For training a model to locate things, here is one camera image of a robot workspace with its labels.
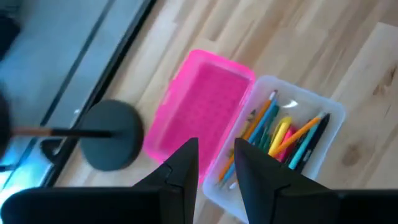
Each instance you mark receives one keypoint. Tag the pink highlighter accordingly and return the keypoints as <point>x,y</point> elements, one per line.
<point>287,152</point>

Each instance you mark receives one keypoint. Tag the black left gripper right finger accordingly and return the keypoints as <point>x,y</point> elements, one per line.
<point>280,202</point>

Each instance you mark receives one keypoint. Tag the white globe table lamp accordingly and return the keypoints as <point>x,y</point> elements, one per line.
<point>112,137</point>

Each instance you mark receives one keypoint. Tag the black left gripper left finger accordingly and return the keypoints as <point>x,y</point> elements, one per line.
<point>155,205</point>

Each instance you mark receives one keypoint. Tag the teal green marker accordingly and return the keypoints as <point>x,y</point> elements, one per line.
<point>273,119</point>

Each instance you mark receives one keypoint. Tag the pink plastic box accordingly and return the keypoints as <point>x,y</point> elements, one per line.
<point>199,105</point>

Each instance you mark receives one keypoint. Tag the orange pencil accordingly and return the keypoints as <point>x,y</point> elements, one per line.
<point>255,121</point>
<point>304,130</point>

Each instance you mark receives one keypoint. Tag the black marker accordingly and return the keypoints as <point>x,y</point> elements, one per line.
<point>320,130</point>

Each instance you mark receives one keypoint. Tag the teal pencil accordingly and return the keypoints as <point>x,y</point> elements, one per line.
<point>306,144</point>
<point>262,124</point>

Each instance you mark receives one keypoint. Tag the clear plastic supply box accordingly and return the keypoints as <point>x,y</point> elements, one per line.
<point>311,99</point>

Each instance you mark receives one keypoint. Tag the yellow highlighter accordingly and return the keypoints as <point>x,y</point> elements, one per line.
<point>280,137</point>

